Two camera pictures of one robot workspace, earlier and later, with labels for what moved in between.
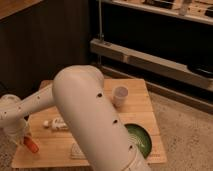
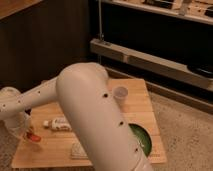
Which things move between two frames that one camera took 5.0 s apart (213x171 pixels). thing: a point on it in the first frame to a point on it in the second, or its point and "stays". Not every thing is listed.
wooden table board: x=58 y=148 stays
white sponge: x=76 y=152 stays
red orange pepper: x=32 y=146 to x=33 y=137
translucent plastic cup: x=119 y=95 stays
